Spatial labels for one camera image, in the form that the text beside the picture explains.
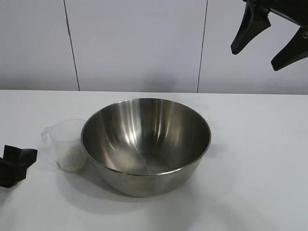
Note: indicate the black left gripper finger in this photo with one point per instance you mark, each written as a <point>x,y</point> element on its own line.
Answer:
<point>22,156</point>
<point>16,174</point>

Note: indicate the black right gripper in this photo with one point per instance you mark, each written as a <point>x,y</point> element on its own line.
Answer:
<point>286,9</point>

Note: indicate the clear plastic measuring cup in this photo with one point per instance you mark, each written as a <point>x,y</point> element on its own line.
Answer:
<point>67,134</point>

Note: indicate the white rice grains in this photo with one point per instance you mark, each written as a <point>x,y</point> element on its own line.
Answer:
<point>72,161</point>

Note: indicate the stainless steel mixing bowl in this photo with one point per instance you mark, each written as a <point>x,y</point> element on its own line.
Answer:
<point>144,178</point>

